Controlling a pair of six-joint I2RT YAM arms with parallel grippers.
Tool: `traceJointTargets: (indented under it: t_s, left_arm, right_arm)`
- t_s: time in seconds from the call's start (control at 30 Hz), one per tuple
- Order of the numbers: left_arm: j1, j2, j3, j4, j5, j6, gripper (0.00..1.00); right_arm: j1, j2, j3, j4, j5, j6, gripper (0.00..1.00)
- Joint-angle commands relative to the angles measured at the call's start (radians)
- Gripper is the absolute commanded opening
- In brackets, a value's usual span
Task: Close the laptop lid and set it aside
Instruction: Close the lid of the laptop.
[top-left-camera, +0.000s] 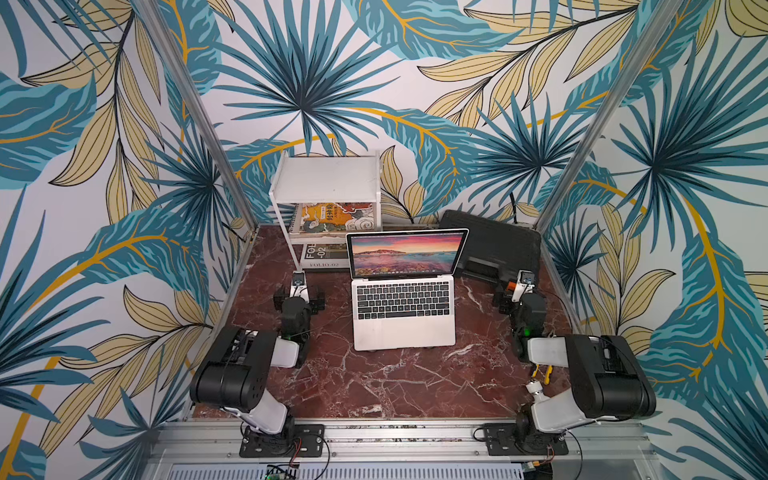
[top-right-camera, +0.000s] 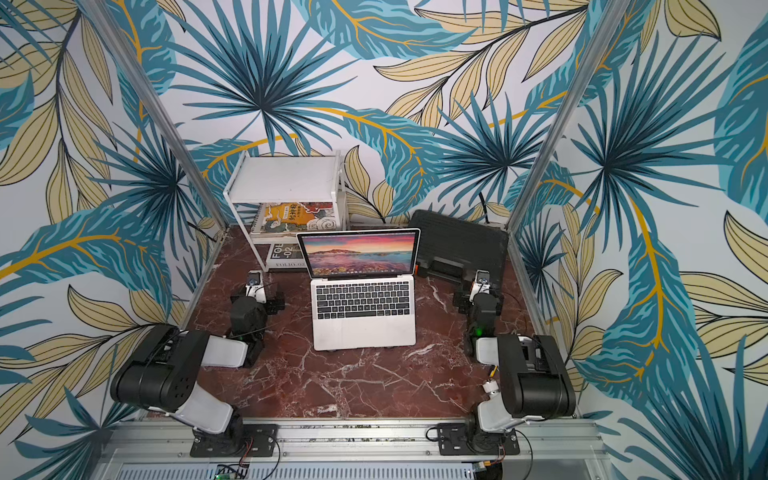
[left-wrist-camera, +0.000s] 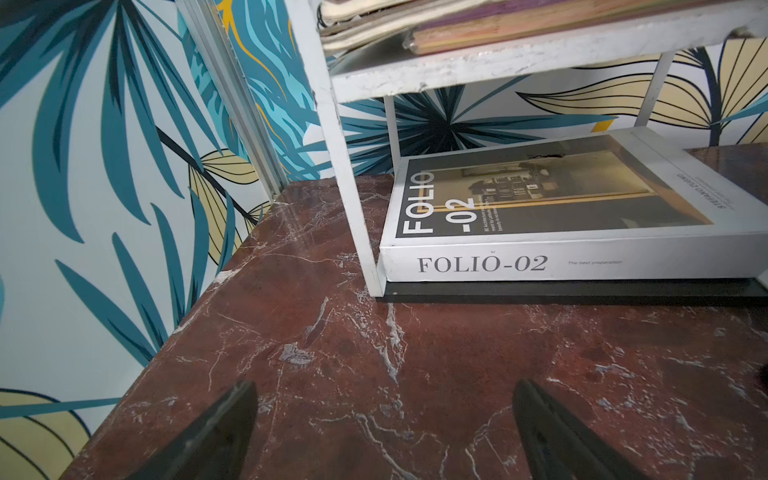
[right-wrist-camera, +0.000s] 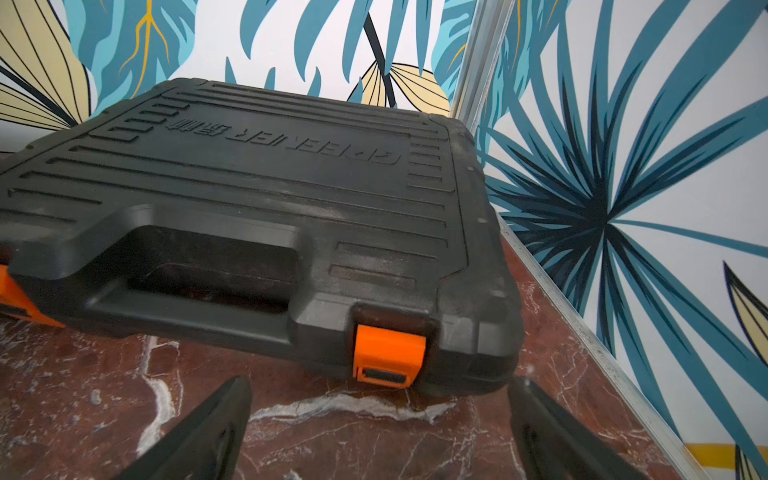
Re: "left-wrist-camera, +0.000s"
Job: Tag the white Folio-02 book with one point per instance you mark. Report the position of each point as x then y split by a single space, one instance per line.
622 205

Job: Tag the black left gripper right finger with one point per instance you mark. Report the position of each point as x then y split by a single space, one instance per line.
558 445

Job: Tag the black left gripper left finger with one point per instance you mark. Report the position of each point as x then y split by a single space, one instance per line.
214 445

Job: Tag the aluminium corner post left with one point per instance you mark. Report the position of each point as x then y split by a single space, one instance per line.
208 32

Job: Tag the white metal shelf rack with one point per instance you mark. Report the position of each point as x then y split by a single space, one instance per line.
381 72

